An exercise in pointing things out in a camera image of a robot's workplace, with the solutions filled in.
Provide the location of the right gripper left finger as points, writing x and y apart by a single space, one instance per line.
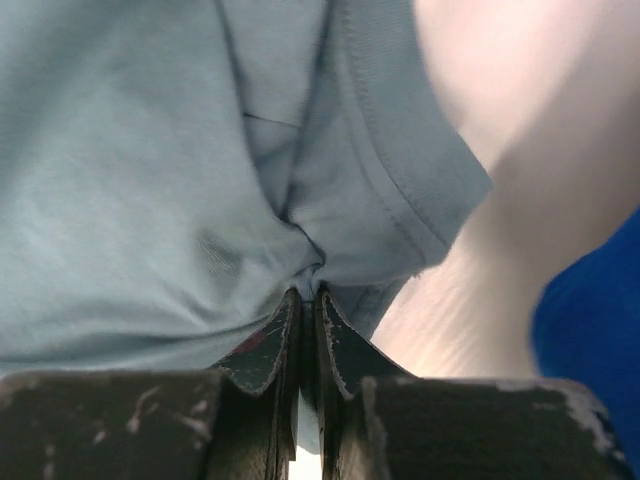
234 420

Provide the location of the royal blue t shirt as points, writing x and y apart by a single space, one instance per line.
586 328

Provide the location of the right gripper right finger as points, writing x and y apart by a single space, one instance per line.
377 421

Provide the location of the grey-blue t shirt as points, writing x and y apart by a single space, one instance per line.
170 168

